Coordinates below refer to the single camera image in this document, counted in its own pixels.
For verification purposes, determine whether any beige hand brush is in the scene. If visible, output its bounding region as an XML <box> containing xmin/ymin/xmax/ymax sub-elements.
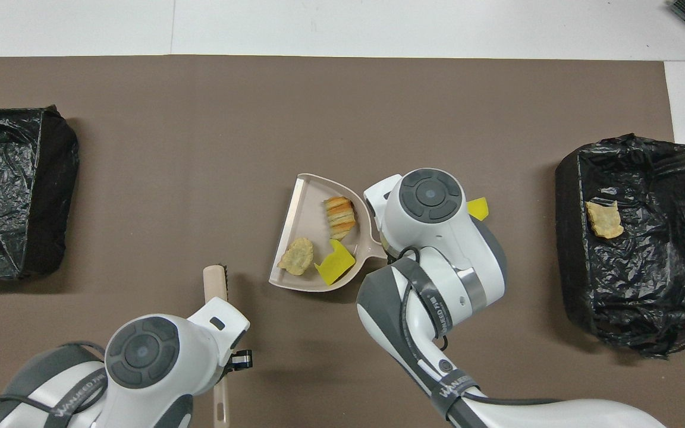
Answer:
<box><xmin>202</xmin><ymin>265</ymin><xmax>234</xmax><ymax>428</ymax></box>

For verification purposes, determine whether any rounded beige foam chunk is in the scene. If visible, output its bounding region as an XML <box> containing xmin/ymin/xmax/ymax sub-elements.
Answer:
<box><xmin>276</xmin><ymin>237</ymin><xmax>315</xmax><ymax>276</ymax></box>

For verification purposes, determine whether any notched yellow sponge piece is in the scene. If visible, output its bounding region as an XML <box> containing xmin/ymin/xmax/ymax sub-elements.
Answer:
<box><xmin>314</xmin><ymin>239</ymin><xmax>356</xmax><ymax>286</ymax></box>

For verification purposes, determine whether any beige plastic dustpan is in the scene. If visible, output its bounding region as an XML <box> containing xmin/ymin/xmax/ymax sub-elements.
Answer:
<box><xmin>269</xmin><ymin>173</ymin><xmax>388</xmax><ymax>292</ymax></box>

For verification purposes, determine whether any brown table mat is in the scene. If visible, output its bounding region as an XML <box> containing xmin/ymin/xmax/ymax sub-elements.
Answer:
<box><xmin>0</xmin><ymin>55</ymin><xmax>685</xmax><ymax>428</ymax></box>

